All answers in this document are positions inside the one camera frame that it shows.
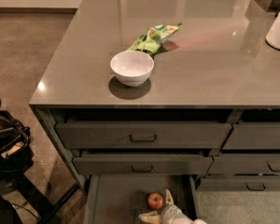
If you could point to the top left drawer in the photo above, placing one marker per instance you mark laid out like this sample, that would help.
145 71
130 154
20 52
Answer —
142 134

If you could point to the green snack bag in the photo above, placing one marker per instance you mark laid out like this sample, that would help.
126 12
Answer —
151 41

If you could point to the bottom right drawer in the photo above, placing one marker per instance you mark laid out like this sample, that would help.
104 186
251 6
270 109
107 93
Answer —
240 183

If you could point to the white bowl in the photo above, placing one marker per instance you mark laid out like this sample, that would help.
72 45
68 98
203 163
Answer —
132 68

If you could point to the open bottom left drawer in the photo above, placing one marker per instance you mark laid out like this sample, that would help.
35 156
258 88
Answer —
119 199

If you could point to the top right drawer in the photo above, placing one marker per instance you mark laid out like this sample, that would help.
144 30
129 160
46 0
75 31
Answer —
252 135

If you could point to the middle right drawer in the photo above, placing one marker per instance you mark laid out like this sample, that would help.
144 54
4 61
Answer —
245 164

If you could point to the grey counter cabinet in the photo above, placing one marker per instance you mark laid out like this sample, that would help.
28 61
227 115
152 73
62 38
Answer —
144 88

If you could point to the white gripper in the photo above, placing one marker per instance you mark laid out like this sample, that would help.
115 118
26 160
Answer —
172 215

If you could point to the red apple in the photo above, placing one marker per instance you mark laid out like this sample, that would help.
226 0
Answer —
155 201

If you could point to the middle left drawer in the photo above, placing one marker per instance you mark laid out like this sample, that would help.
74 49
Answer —
142 163

